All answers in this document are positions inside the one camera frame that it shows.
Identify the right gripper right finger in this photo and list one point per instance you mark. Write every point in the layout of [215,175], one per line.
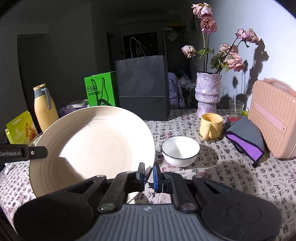
[161,181]

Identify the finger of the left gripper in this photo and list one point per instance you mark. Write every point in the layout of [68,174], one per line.
[16,153]

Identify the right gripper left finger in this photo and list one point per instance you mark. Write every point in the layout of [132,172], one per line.
[136,180]

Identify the cream plate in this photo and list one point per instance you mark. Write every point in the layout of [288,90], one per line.
[99,140]

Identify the crumpled white tissue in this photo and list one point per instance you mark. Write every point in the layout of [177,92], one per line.
[8,167]

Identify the yellow-green snack box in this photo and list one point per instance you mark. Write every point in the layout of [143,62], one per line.
[21,130]

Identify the small white bowl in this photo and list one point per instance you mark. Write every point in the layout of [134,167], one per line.
[180,151]

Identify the calligraphy tablecloth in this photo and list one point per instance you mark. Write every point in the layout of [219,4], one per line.
[273,179]

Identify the yellow thermos jug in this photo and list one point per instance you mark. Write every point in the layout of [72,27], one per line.
[44,107]

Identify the purple tissue pack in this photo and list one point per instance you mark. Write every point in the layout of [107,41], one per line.
[64,111]

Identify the yellow mug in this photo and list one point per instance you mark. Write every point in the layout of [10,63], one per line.
[211,126]

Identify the small white box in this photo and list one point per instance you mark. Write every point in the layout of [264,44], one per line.
[78,104]

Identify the black paper bag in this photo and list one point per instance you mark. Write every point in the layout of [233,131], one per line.
[143,86]

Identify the green paper bag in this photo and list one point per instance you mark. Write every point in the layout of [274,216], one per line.
[101,89]

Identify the purple ceramic vase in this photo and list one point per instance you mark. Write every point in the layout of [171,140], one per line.
[207,92]

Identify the clear glass cup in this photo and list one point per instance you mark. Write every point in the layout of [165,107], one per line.
[235,108]

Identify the pink small suitcase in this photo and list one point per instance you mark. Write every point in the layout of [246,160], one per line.
[272,110]

